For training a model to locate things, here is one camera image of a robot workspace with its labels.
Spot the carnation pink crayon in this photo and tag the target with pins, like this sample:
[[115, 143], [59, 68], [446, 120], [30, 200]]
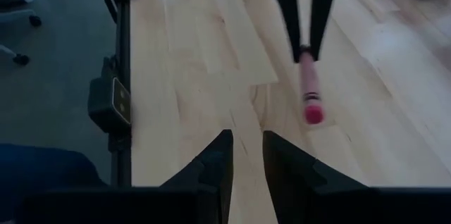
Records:
[[310, 86]]

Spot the dark blue rounded object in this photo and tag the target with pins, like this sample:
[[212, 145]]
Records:
[[46, 174]]

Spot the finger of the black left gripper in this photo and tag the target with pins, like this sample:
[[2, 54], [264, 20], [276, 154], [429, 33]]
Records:
[[322, 9], [287, 9]]

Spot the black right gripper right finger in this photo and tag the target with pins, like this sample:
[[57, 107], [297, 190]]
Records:
[[334, 203]]

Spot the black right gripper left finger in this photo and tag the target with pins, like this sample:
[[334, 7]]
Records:
[[141, 206]]

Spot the black table-level camera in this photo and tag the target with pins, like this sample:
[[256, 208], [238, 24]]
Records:
[[111, 104]]

